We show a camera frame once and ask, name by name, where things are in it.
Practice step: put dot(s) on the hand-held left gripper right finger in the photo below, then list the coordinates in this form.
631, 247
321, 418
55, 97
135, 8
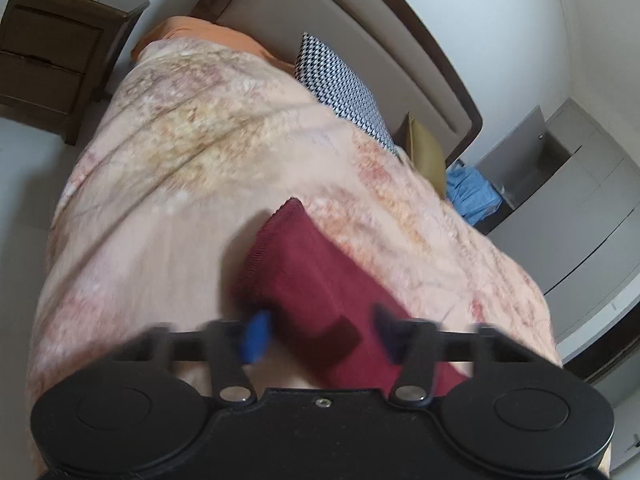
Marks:
389, 331

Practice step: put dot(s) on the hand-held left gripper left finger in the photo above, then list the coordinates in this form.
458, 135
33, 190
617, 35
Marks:
256, 336

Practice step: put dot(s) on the dark red knit garment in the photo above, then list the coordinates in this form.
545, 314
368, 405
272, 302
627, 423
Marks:
325, 290

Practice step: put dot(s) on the blue clothes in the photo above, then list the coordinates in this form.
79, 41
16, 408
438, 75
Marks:
470, 195

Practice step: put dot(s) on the olive yellow pillow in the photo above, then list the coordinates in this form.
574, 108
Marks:
425, 152

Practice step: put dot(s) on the floral peach blanket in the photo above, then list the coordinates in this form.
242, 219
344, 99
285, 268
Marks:
200, 160

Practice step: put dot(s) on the grey wardrobe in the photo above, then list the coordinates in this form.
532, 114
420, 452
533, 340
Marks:
575, 210

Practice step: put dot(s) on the black white houndstooth pillow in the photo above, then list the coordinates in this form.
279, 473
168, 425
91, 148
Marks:
340, 90

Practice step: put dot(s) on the orange pillow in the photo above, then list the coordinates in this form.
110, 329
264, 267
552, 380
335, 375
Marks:
200, 32

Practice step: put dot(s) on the brown wooden nightstand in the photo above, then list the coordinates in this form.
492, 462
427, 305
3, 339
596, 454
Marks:
55, 50

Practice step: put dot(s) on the padded headboard with wooden frame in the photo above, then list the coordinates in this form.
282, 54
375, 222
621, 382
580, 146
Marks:
350, 25

